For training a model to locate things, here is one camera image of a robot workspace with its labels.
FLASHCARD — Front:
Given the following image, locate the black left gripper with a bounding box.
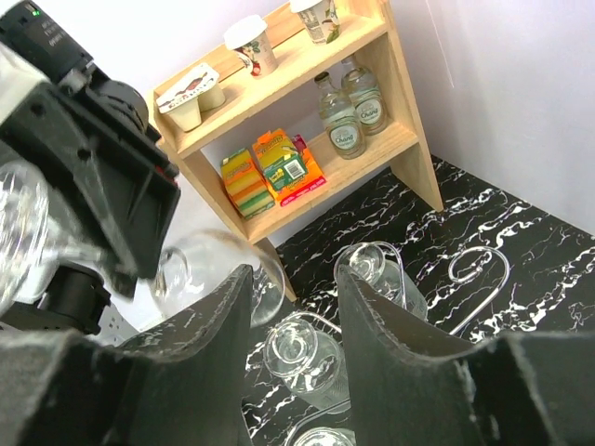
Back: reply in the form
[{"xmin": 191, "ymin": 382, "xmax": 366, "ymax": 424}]
[{"xmin": 1, "ymin": 1, "xmax": 180, "ymax": 297}]

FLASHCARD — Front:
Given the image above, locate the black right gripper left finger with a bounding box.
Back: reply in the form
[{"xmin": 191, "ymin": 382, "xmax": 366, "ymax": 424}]
[{"xmin": 1, "ymin": 265, "xmax": 253, "ymax": 445}]

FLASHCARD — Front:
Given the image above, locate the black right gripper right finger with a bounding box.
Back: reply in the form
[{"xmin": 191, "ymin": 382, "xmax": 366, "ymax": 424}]
[{"xmin": 337, "ymin": 267, "xmax": 594, "ymax": 445}]

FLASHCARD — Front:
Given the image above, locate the clear patterned short goblet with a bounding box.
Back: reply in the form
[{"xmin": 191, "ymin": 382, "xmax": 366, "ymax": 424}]
[{"xmin": 264, "ymin": 318, "xmax": 350, "ymax": 410}]

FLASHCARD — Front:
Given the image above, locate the frosted short goblet front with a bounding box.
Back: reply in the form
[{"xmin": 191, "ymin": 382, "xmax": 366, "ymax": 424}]
[{"xmin": 293, "ymin": 426, "xmax": 356, "ymax": 446}]

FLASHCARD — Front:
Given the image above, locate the clear smooth wine glass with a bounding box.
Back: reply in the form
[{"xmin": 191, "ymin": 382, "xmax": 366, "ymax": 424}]
[{"xmin": 1, "ymin": 161, "xmax": 285, "ymax": 327}]

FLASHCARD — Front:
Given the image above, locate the ribbed glass goblet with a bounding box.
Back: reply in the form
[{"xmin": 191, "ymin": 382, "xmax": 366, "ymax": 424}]
[{"xmin": 334, "ymin": 241, "xmax": 428, "ymax": 321}]

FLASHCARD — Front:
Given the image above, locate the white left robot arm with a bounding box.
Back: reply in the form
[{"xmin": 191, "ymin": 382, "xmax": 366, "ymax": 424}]
[{"xmin": 1, "ymin": 1, "xmax": 180, "ymax": 342}]

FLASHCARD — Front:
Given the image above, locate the yellow green sponge pack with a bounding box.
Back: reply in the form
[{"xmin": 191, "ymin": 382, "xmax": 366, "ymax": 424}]
[{"xmin": 220, "ymin": 148, "xmax": 274, "ymax": 219}]

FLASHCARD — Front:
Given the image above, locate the wooden shelf unit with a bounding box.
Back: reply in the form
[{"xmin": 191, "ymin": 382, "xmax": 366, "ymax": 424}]
[{"xmin": 146, "ymin": 0, "xmax": 445, "ymax": 303}]

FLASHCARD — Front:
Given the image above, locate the orange juice carton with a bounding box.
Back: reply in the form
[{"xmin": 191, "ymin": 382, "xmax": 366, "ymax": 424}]
[{"xmin": 252, "ymin": 128, "xmax": 307, "ymax": 206}]

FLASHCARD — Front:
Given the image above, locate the white lidded yogurt cup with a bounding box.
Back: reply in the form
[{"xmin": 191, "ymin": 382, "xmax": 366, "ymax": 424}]
[{"xmin": 223, "ymin": 15, "xmax": 278, "ymax": 79}]

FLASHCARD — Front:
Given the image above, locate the red packaged item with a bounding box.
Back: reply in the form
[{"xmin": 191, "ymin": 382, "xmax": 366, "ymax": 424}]
[{"xmin": 276, "ymin": 135, "xmax": 326, "ymax": 207}]

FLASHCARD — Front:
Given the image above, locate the glass bottle on shelf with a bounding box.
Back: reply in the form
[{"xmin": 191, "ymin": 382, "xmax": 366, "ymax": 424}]
[{"xmin": 314, "ymin": 72, "xmax": 366, "ymax": 160}]

